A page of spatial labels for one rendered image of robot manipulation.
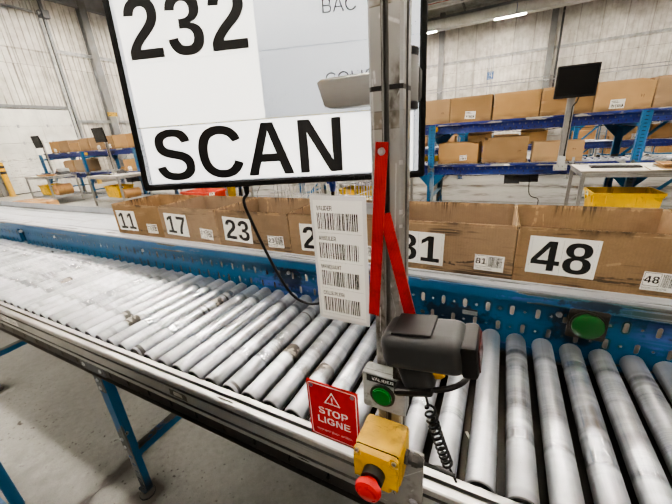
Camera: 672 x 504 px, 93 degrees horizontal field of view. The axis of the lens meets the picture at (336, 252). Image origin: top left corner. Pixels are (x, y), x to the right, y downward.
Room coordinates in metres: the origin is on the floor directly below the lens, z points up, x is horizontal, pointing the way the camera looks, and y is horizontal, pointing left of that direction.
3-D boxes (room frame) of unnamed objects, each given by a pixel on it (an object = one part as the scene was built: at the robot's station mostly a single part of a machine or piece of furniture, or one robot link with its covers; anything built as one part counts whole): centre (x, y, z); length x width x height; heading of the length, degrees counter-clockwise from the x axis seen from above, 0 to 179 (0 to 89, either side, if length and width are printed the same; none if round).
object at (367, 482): (0.32, -0.03, 0.84); 0.04 x 0.04 x 0.04; 62
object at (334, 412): (0.42, 0.00, 0.85); 0.16 x 0.01 x 0.13; 62
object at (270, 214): (1.43, 0.28, 0.96); 0.39 x 0.29 x 0.17; 62
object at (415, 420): (0.64, -0.22, 0.72); 0.52 x 0.05 x 0.05; 152
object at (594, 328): (0.69, -0.64, 0.81); 0.07 x 0.01 x 0.07; 62
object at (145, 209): (1.79, 0.98, 0.96); 0.39 x 0.29 x 0.17; 63
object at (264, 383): (0.83, 0.13, 0.72); 0.52 x 0.05 x 0.05; 152
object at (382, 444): (0.34, -0.08, 0.84); 0.15 x 0.09 x 0.07; 62
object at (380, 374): (0.38, -0.06, 0.95); 0.07 x 0.03 x 0.07; 62
